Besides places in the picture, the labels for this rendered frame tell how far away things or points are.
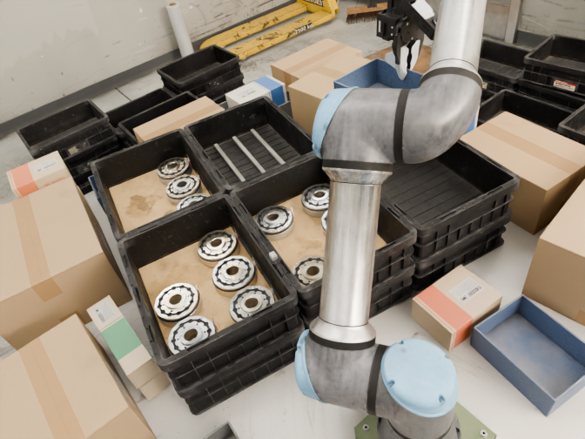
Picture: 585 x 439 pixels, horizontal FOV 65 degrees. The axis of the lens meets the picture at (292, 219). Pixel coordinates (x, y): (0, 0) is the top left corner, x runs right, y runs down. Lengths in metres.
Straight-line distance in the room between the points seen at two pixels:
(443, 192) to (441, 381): 0.64
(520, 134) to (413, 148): 0.79
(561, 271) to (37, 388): 1.12
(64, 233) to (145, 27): 3.18
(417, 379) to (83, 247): 0.87
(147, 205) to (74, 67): 2.90
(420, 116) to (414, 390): 0.41
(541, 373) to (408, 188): 0.54
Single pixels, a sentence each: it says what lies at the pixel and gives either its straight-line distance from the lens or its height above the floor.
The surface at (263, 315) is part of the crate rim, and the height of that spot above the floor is 0.93.
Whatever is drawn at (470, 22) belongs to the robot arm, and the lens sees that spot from 0.84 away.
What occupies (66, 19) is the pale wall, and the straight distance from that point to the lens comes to 4.17.
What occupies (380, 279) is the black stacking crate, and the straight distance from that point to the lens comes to 1.08.
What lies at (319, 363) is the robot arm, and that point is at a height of 0.97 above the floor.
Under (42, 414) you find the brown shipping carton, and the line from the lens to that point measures 1.09.
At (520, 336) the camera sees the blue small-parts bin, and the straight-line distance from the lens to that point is 1.19.
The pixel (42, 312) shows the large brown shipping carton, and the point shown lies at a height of 0.81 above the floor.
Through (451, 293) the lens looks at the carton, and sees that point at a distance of 1.14.
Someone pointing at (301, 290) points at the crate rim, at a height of 0.93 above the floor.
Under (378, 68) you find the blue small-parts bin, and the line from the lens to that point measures 1.27.
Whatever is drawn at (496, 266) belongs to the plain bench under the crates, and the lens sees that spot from 1.31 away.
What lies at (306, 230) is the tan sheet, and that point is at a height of 0.83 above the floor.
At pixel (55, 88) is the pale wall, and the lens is 4.26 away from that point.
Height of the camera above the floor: 1.67
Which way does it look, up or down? 43 degrees down
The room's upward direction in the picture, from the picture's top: 11 degrees counter-clockwise
